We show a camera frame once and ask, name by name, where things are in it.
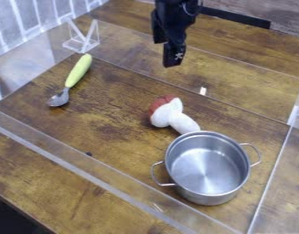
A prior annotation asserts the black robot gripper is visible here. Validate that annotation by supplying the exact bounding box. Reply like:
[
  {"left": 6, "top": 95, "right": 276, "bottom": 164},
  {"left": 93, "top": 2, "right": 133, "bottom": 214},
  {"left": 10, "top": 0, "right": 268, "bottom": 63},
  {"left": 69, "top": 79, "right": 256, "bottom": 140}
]
[{"left": 150, "top": 0, "right": 201, "bottom": 68}]

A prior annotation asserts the white plush mushroom red cap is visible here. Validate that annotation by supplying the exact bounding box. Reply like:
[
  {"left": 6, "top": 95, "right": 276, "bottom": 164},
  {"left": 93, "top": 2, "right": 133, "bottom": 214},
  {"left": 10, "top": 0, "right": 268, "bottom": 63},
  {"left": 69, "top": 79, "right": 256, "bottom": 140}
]
[{"left": 150, "top": 94, "right": 201, "bottom": 134}]

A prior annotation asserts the silver metal pot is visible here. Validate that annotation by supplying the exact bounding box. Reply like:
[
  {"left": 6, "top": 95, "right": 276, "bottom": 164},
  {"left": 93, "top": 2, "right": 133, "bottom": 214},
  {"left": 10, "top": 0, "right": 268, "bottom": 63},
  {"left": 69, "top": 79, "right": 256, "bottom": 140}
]
[{"left": 150, "top": 131, "right": 262, "bottom": 206}]

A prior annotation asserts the black strip on table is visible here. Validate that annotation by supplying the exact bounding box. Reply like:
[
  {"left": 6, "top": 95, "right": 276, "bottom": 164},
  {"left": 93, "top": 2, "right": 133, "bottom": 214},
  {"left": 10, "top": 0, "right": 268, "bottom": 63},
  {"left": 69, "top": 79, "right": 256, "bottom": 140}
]
[{"left": 200, "top": 6, "right": 272, "bottom": 29}]

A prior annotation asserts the clear acrylic triangle stand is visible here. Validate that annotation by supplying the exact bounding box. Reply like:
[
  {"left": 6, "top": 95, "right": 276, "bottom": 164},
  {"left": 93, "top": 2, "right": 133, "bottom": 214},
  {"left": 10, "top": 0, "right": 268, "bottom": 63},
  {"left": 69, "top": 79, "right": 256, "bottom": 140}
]
[{"left": 63, "top": 19, "right": 101, "bottom": 54}]

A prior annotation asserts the yellow handled metal spoon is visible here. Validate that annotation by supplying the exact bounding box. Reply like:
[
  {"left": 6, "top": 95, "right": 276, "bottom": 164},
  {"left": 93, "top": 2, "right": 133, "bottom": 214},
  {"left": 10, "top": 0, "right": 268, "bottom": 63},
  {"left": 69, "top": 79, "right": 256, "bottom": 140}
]
[{"left": 49, "top": 54, "right": 93, "bottom": 107}]

